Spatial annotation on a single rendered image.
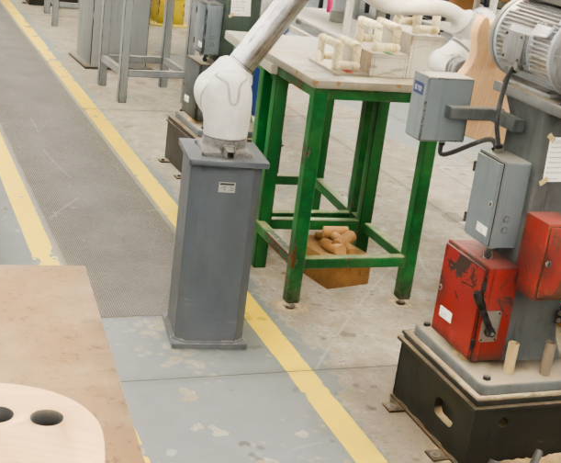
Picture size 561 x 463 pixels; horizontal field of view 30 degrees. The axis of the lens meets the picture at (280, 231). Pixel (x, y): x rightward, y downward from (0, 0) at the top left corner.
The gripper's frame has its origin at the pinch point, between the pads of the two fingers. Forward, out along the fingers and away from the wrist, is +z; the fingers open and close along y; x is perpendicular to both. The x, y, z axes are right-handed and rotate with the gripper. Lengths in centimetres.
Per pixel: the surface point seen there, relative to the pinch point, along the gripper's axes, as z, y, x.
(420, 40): -65, -5, 3
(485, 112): 29.6, 20.5, -5.3
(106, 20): -449, 23, -68
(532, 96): 45.8, 17.9, 4.3
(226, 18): -234, 14, -24
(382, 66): -65, 8, -10
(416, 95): 19.7, 39.6, -6.3
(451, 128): 25.7, 27.8, -12.9
